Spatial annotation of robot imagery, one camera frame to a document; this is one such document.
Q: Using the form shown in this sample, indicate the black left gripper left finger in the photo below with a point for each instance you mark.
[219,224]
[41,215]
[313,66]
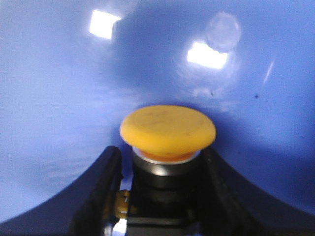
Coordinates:
[78,209]

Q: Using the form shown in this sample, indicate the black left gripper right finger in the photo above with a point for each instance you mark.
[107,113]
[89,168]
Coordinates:
[233,206]

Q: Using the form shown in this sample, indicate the yellow mushroom push button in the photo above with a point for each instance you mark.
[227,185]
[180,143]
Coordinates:
[167,142]

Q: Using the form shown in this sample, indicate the blue plastic tray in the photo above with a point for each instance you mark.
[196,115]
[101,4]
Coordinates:
[71,70]

